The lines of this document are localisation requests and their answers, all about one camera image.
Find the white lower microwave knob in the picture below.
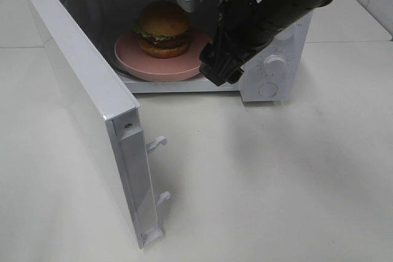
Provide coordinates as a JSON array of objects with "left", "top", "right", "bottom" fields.
[{"left": 263, "top": 54, "right": 287, "bottom": 75}]

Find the white round door button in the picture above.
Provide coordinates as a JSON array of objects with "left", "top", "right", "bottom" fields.
[{"left": 259, "top": 82, "right": 278, "bottom": 98}]

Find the burger with lettuce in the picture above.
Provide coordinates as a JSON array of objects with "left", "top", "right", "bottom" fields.
[{"left": 133, "top": 0, "right": 191, "bottom": 58}]

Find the white microwave door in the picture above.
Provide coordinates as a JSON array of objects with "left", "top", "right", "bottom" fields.
[{"left": 27, "top": 0, "right": 171, "bottom": 248}]

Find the white microwave oven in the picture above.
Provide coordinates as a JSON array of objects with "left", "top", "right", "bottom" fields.
[{"left": 32, "top": 0, "right": 314, "bottom": 105}]

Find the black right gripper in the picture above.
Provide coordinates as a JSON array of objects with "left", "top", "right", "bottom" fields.
[{"left": 176, "top": 0, "right": 295, "bottom": 87}]

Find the pink round plate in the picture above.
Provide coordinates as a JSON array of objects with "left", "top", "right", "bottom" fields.
[{"left": 114, "top": 29, "right": 211, "bottom": 82}]

